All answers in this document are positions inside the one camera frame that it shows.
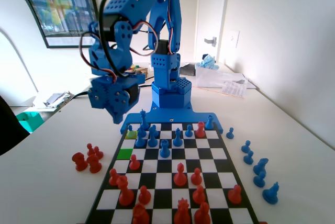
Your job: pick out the small blue pawn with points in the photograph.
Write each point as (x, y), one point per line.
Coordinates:
(130, 128)

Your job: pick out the blue robot arm with base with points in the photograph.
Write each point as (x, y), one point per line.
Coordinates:
(167, 95)

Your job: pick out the blue chess bishop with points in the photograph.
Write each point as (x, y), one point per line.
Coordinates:
(140, 141)
(177, 140)

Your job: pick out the red chess pawn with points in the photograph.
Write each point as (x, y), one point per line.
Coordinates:
(199, 195)
(234, 195)
(134, 163)
(113, 178)
(196, 178)
(144, 196)
(90, 150)
(98, 153)

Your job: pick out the red chess rook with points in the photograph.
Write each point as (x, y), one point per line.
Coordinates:
(94, 165)
(140, 214)
(200, 130)
(79, 161)

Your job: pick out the blue chess rook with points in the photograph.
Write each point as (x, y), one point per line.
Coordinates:
(164, 150)
(209, 124)

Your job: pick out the tall red chess piece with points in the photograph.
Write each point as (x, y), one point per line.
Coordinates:
(125, 194)

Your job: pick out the red chess bishop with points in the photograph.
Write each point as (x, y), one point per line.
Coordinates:
(180, 177)

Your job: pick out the red chess queen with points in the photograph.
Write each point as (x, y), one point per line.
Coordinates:
(181, 212)

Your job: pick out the colourful small blocks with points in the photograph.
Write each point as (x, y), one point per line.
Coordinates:
(135, 66)

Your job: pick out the crumpled paper pile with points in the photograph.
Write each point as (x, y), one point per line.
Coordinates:
(56, 99)

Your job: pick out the black flat box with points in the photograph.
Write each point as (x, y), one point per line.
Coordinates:
(189, 69)

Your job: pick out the teal plastic bin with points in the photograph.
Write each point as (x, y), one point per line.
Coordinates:
(32, 122)

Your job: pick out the black and white chessboard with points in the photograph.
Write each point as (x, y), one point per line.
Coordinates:
(199, 161)

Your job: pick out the blue crumpled cloth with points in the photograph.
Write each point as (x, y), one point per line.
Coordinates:
(208, 61)

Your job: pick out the black framed map poster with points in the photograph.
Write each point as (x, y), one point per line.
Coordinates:
(68, 6)

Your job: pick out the printed paper sheet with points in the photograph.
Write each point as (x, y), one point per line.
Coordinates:
(234, 89)

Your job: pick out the white curved panel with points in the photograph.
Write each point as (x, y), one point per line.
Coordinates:
(15, 20)

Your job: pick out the white door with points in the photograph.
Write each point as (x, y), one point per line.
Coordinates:
(209, 12)

